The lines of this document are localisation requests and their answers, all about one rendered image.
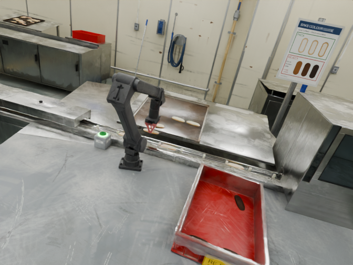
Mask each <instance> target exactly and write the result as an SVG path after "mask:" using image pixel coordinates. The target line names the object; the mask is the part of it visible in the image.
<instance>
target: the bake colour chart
mask: <svg viewBox="0 0 353 265"><path fill-rule="evenodd" d="M344 29H345V26H340V25H335V24H330V23H324V22H319V21H314V20H310V19H304V18H299V19H298V21H297V24H296V26H295V29H294V31H293V34H292V37H291V39H290V41H289V44H288V46H287V50H286V52H285V55H284V57H283V60H282V62H281V65H280V67H279V70H278V72H277V75H276V78H279V79H283V80H287V81H292V82H295V83H300V84H304V85H308V86H313V87H317V85H318V83H319V81H320V79H321V77H322V75H323V73H324V71H325V68H326V66H327V64H328V62H329V60H330V58H331V56H332V54H333V52H334V50H335V48H336V46H337V44H338V42H339V40H340V38H341V36H342V34H343V32H344Z"/></svg>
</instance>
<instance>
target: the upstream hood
mask: <svg viewBox="0 0 353 265"><path fill-rule="evenodd" d="M0 106H1V107H4V108H8V109H11V110H15V111H18V112H21V113H25V114H29V115H32V116H36V117H39V118H43V119H47V120H51V121H54V122H57V123H60V124H64V125H67V126H71V127H76V126H77V125H79V124H80V121H81V120H83V119H85V118H86V119H90V113H91V109H87V108H83V107H79V106H75V105H72V104H68V103H64V102H61V101H57V100H54V99H50V98H46V97H42V96H38V95H35V94H31V93H27V92H24V91H21V90H17V89H13V88H9V87H5V86H2V85H0Z"/></svg>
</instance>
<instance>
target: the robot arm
mask: <svg viewBox="0 0 353 265"><path fill-rule="evenodd" d="M135 92H138V93H142V94H146V95H148V97H149V98H152V99H151V100H150V108H149V115H148V116H147V117H146V118H145V124H146V127H147V129H148V132H149V133H152V131H153V130H154V129H155V127H156V125H157V124H158V122H159V121H160V119H159V118H160V117H161V115H159V108H160V106H162V105H163V104H164V103H165V97H164V88H161V87H158V86H155V85H153V84H150V83H147V82H146V81H143V80H140V79H139V78H138V77H135V76H131V75H127V74H124V73H117V74H114V75H113V76H112V85H111V88H110V90H109V93H108V96H107V99H106V100H107V102H108V103H111V104H112V106H113V107H114V108H115V110H116V112H117V114H118V117H119V119H120V122H121V124H122V127H123V129H124V132H125V134H124V136H123V146H124V147H125V151H124V153H126V154H125V156H124V157H122V158H121V160H120V163H119V169H125V170H133V171H141V170H142V165H143V160H141V159H140V157H139V152H141V153H143V152H144V150H145V148H146V146H147V139H145V138H144V137H142V136H141V134H140V133H139V131H138V128H137V124H136V121H135V118H134V115H133V112H132V108H131V104H130V100H131V98H132V96H133V94H134V93H135ZM149 125H150V128H151V131H150V129H149ZM152 126H153V127H152Z"/></svg>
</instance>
